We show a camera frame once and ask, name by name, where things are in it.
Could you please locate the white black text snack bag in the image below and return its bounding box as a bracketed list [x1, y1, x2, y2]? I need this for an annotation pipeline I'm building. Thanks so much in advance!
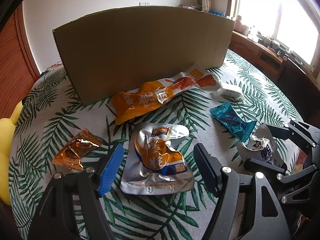
[237, 124, 287, 171]

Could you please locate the white nougat candy packet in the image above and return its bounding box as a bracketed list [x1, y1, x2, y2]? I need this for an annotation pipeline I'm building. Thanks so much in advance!
[218, 86, 243, 99]

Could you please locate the silver orange snack pouch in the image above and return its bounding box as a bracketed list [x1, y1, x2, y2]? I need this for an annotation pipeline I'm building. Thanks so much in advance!
[120, 122, 195, 196]

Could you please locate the long orange chicken snack bag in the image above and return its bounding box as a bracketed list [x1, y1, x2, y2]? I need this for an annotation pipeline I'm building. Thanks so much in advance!
[112, 66, 221, 125]

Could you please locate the blue foil candy packet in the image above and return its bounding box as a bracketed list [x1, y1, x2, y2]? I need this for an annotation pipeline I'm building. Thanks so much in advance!
[209, 101, 257, 142]

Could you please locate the small orange foil packet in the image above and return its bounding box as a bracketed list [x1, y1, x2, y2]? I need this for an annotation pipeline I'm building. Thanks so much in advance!
[52, 129, 103, 171]

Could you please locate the wooden sideboard cabinet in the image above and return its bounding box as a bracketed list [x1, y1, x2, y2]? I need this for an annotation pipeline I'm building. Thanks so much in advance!
[229, 31, 283, 82]

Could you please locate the leaf print bed sheet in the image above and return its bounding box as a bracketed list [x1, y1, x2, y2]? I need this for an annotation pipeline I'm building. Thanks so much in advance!
[8, 48, 303, 240]

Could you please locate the yellow plush toy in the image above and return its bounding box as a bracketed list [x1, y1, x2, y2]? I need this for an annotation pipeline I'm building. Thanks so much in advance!
[0, 101, 23, 206]

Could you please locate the pink bottle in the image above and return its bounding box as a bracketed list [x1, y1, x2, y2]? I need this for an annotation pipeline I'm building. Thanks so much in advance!
[233, 15, 245, 33]

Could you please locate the wooden wardrobe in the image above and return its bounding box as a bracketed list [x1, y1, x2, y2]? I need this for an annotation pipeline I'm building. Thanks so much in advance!
[0, 5, 40, 118]

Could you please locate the brown cardboard box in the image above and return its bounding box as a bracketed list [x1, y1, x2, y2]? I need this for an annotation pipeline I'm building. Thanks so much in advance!
[53, 6, 234, 106]

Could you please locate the window with wooden frame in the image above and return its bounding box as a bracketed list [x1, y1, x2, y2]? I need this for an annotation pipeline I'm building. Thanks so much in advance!
[231, 0, 319, 76]

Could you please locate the white wall switch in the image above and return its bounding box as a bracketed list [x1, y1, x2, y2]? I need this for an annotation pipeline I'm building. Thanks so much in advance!
[139, 2, 151, 6]

